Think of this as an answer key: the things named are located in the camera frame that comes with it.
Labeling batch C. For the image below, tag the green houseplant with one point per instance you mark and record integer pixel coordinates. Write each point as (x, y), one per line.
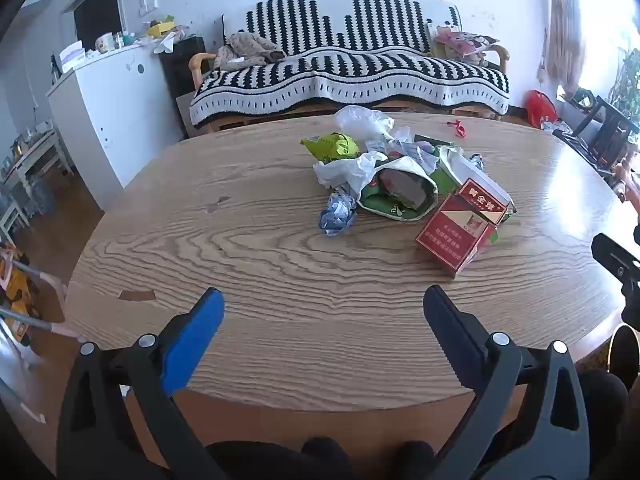
(627, 80)

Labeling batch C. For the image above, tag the white cabinet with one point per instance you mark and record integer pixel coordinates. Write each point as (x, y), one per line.
(115, 100)

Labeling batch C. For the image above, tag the printed pink cushion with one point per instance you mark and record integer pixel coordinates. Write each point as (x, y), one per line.
(465, 42)

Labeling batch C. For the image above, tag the white desk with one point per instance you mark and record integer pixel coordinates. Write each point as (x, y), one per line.
(40, 147)

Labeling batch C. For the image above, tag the black gold-rimmed trash can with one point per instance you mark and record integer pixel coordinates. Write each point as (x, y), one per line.
(627, 350)

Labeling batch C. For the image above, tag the green foil wrapper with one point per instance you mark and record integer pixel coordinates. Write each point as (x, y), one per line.
(447, 170)

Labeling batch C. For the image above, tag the black chair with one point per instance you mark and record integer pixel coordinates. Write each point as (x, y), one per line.
(607, 130)

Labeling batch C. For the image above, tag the green patterned snack bag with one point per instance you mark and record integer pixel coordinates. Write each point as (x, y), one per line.
(380, 205)

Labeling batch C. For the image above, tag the cardboard sheet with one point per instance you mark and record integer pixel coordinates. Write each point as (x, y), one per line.
(184, 115)

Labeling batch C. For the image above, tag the blue water jug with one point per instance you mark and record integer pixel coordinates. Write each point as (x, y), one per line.
(42, 197)

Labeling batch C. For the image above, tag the red cigarette carton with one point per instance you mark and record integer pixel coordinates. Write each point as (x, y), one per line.
(450, 240)

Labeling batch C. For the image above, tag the white paper box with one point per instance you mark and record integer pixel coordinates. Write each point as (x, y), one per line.
(72, 56)

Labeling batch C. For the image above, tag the small red clip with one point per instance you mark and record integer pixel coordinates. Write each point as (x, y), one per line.
(457, 127)

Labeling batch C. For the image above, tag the blue white wrapper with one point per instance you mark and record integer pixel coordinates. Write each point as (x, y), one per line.
(337, 212)

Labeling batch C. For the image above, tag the white jar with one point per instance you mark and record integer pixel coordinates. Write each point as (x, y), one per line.
(105, 43)

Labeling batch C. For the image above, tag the wooden-armed sofa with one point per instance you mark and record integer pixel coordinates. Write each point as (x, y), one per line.
(197, 62)

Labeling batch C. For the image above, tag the black white striped blanket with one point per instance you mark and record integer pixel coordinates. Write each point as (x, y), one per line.
(350, 70)

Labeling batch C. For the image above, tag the beige curtain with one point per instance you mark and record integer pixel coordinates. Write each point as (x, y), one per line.
(562, 25)

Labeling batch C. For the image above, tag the brown plush garment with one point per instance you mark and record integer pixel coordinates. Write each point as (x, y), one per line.
(250, 47)

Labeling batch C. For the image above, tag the yellow box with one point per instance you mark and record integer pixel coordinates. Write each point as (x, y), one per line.
(160, 29)

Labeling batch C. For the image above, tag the yellow-green snack packet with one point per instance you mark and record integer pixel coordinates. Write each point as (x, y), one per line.
(335, 146)

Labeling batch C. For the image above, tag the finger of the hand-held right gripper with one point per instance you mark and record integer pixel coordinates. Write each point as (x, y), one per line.
(615, 260)

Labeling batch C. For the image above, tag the black speaker cabinet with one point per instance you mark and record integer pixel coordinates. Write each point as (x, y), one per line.
(177, 75)

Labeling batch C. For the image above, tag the red bag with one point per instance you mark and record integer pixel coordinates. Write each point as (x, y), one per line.
(540, 107)

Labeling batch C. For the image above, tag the white paper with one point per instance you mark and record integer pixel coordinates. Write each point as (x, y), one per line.
(415, 152)
(166, 42)

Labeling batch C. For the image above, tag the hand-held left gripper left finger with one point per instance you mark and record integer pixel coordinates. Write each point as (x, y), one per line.
(195, 340)

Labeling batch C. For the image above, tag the translucent plastic bag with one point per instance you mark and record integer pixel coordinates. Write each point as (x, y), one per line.
(360, 122)

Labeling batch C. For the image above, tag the pink grey frame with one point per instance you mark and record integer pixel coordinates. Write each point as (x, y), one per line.
(55, 280)

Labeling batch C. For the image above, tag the white folded paper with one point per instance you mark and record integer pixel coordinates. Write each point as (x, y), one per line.
(166, 42)

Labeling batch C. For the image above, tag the yellow toy car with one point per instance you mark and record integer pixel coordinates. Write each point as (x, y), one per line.
(17, 290)

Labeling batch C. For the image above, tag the white plastic bag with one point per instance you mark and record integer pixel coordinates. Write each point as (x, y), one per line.
(345, 170)

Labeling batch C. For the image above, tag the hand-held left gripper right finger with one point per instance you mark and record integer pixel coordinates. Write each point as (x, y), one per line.
(450, 335)

